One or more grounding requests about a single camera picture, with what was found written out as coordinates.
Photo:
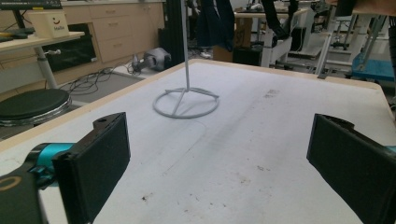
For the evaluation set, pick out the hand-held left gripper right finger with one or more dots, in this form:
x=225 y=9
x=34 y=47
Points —
x=351 y=168

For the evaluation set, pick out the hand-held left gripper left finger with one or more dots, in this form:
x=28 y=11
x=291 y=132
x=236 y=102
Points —
x=93 y=174

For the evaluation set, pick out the white metal stand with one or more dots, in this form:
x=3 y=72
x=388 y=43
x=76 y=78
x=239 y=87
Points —
x=186 y=62

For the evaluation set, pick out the black round stool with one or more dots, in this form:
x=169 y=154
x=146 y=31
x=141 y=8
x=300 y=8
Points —
x=32 y=104

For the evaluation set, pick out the black glass panel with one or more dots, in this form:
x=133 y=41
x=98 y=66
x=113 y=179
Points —
x=71 y=51

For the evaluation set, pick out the grey device on floor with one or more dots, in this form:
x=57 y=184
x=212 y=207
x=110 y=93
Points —
x=155 y=59

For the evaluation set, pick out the light wooden cabinet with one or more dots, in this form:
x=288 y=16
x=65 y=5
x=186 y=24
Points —
x=118 y=31

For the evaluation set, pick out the white desk with light top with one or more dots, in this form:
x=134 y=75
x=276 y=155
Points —
x=18 y=44

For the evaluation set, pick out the black box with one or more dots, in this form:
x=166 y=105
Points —
x=247 y=56

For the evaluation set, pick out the white box with smile print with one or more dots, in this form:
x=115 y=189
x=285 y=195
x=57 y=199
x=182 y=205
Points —
x=49 y=25

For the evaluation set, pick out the small cardboard box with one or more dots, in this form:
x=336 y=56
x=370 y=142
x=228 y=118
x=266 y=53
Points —
x=222 y=54

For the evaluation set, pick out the dark screen monitor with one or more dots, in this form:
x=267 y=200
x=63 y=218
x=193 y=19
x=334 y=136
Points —
x=31 y=3

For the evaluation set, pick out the white frame wooden top table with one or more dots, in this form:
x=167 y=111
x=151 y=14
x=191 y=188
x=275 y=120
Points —
x=367 y=9

